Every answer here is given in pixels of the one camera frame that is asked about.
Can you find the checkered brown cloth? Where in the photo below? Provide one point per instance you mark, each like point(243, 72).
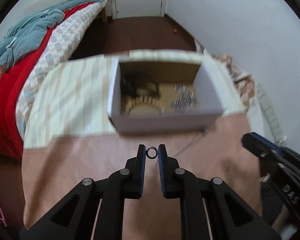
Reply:
point(243, 81)

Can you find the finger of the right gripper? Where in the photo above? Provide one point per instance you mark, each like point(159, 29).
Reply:
point(262, 146)

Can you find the black item in box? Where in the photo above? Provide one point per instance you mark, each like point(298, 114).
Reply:
point(137, 83)

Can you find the white power strip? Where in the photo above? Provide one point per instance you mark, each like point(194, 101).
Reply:
point(271, 117)

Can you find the checkered white mattress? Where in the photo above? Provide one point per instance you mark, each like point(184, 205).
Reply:
point(63, 41)

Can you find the red blanket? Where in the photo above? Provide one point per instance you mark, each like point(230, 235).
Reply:
point(11, 83)

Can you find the white cardboard box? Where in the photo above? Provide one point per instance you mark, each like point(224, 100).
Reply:
point(189, 99)

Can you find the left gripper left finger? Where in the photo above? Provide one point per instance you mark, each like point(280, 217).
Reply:
point(110, 194)

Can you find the teal blue quilt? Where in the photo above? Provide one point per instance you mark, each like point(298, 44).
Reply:
point(27, 35)

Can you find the pink table cloth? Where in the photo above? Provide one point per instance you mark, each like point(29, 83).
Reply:
point(49, 172)

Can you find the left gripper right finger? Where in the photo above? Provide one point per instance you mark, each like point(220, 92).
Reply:
point(179, 183)

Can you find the striped cream mattress pad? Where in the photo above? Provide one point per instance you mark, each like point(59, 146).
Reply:
point(72, 98)

